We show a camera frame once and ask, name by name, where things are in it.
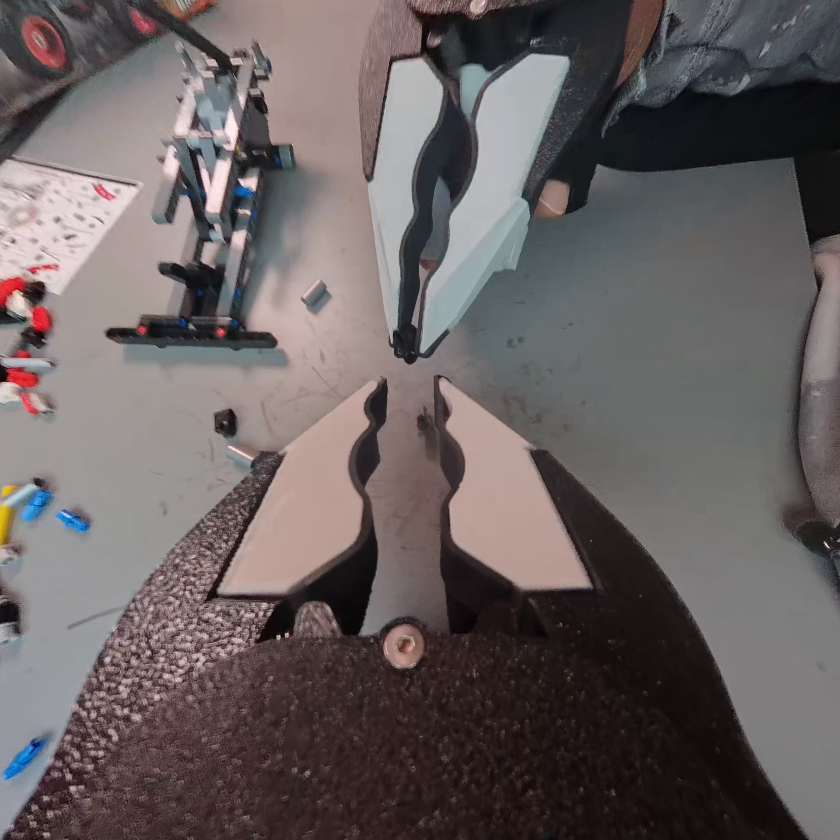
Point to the light grey tube piece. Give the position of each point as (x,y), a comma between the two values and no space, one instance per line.
(239,454)
(315,293)

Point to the pile of red white pieces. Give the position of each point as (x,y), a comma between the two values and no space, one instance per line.
(13,289)

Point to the white sticker sheet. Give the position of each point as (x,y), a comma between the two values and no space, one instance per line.
(59,216)

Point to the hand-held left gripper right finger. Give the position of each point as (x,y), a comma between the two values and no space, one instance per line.
(518,525)

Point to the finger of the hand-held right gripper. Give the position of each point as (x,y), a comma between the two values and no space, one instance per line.
(397,164)
(505,144)

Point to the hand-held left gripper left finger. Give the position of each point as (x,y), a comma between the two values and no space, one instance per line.
(302,525)

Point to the toy truck set box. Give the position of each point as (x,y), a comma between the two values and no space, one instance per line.
(43,43)

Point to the small black connector piece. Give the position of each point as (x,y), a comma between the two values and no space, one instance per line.
(225,422)

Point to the pile of blue black pins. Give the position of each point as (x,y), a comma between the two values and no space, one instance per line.
(72,520)

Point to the grey black toy chassis model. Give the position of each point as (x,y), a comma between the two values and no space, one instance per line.
(190,336)

